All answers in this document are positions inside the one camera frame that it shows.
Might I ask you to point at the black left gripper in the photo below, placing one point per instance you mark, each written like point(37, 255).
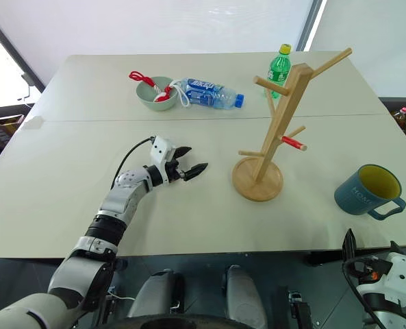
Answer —
point(173, 170)

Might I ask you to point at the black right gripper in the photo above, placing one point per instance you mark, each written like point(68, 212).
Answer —
point(361, 268)

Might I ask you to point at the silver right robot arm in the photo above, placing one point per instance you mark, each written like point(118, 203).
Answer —
point(389, 317)

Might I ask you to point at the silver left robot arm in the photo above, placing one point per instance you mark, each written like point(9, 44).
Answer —
point(120, 202)

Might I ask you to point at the wooden mug tree stand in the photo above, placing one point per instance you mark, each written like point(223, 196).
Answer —
point(288, 113)

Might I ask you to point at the blue mug yellow inside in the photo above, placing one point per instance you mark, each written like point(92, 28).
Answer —
point(353, 198)

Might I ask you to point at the pale green bowl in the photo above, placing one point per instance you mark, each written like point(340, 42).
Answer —
point(154, 104)

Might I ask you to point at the clear water bottle blue label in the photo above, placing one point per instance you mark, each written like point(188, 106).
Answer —
point(206, 94)

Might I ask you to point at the green plastic bottle yellow cap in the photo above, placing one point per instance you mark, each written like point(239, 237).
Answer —
point(279, 70)

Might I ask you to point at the bottle with red cap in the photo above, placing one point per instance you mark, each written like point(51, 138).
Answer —
point(400, 118)

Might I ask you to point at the grey rounded robot leg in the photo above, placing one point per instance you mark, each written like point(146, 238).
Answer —
point(244, 298)
point(156, 294)

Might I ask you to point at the dark rounded robot waist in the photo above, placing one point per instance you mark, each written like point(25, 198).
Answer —
point(168, 323)

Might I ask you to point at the brown cardboard box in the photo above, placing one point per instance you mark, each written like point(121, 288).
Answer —
point(7, 121)

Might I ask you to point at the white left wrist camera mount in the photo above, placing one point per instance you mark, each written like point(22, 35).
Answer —
point(162, 148)

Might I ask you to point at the dark window frame bar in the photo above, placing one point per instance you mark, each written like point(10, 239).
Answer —
point(310, 24)

